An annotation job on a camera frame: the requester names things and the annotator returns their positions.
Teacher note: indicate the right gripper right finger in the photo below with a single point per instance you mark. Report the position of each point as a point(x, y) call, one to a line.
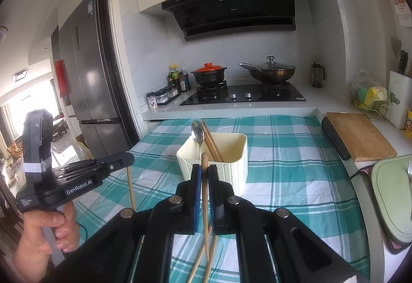
point(273, 246)

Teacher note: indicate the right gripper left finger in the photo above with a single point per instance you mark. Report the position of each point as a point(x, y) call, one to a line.
point(136, 246)

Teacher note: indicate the large steel spoon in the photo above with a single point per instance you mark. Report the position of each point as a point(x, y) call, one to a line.
point(197, 132)

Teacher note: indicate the person left hand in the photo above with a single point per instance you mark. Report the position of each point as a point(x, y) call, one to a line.
point(33, 252)

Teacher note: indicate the teal white checkered tablecloth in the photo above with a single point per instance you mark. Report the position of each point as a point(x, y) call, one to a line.
point(291, 164)

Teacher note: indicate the cream ribbed utensil holder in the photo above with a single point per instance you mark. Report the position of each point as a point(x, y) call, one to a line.
point(234, 151)

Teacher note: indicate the pale green tray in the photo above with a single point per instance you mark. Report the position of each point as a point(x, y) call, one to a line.
point(392, 191)

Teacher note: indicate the white label spice jar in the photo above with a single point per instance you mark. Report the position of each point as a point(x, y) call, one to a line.
point(151, 100)

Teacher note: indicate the wooden cutting board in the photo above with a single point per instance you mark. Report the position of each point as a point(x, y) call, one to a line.
point(361, 138)

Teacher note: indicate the grey refrigerator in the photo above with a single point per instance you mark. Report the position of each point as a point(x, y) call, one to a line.
point(93, 103)

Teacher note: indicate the spice jar rack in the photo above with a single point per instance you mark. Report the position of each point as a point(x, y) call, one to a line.
point(165, 95)

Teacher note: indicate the black gas cooktop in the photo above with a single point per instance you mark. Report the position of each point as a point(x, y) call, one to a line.
point(222, 93)

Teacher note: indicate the sauce bottles group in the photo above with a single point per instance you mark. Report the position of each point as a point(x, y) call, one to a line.
point(179, 77)

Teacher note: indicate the dark wok glass lid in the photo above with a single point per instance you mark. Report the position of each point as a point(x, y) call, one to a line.
point(270, 71)

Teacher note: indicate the plastic bag with fruit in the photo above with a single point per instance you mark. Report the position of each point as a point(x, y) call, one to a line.
point(368, 95)

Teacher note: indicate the yellow snack packet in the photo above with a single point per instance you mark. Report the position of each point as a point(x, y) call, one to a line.
point(408, 125)

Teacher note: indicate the dark glass jug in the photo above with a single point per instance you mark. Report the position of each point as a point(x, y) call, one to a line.
point(317, 75)

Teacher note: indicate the black pot orange lid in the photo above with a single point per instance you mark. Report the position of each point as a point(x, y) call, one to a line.
point(209, 75)

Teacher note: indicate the white knife block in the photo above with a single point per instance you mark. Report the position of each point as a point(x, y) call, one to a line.
point(399, 99)

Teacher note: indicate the black range hood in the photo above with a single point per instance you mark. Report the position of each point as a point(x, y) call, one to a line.
point(207, 18)

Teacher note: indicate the wall calendar poster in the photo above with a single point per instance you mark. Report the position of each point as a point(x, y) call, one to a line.
point(403, 11)

